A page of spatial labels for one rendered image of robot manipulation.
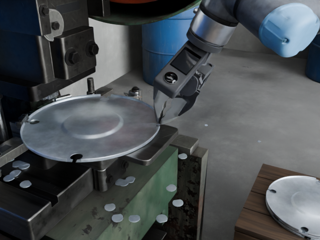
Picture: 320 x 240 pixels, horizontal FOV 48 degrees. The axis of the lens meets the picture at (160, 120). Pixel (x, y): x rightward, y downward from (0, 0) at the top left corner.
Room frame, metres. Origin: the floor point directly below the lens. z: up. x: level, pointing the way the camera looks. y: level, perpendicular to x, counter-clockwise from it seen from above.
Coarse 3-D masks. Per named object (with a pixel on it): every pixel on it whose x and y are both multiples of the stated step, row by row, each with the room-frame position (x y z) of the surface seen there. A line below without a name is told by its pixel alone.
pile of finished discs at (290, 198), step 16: (288, 176) 1.03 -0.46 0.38; (304, 176) 1.03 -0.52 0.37; (272, 192) 0.96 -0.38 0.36; (288, 192) 0.95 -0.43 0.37; (304, 192) 0.94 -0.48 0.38; (272, 208) 0.87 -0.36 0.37; (288, 208) 0.87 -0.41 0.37; (304, 208) 0.86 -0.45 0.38; (288, 224) 0.79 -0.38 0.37; (304, 224) 0.80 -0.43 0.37
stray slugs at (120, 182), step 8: (24, 168) 0.61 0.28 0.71; (8, 176) 0.58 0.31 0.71; (24, 184) 0.56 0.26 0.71; (120, 184) 0.63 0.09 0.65; (176, 200) 0.58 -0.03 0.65; (112, 208) 0.56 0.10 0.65; (112, 216) 0.53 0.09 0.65; (120, 216) 0.53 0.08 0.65; (136, 216) 0.53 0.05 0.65; (160, 216) 0.53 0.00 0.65
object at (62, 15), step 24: (48, 0) 0.65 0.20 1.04; (72, 0) 0.71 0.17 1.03; (72, 24) 0.70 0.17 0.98; (0, 48) 0.67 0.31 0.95; (24, 48) 0.64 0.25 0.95; (48, 48) 0.64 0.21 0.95; (72, 48) 0.65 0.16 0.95; (96, 48) 0.70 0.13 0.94; (0, 72) 0.68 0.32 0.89; (24, 72) 0.64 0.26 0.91; (48, 72) 0.63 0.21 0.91; (72, 72) 0.65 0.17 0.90
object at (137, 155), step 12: (168, 132) 0.63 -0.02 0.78; (156, 144) 0.59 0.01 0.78; (168, 144) 0.60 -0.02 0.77; (120, 156) 0.55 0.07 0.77; (132, 156) 0.54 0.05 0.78; (144, 156) 0.54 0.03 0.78; (156, 156) 0.56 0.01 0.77; (96, 168) 0.61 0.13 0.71; (108, 168) 0.62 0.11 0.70; (120, 168) 0.66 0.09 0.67; (96, 180) 0.61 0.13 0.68; (108, 180) 0.61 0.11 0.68
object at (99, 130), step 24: (96, 96) 0.81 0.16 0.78; (120, 96) 0.80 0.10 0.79; (48, 120) 0.68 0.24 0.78; (72, 120) 0.67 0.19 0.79; (96, 120) 0.67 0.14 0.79; (120, 120) 0.67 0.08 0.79; (144, 120) 0.68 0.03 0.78; (24, 144) 0.58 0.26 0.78; (48, 144) 0.58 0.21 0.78; (72, 144) 0.58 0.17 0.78; (96, 144) 0.58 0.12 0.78; (120, 144) 0.58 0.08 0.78; (144, 144) 0.58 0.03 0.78
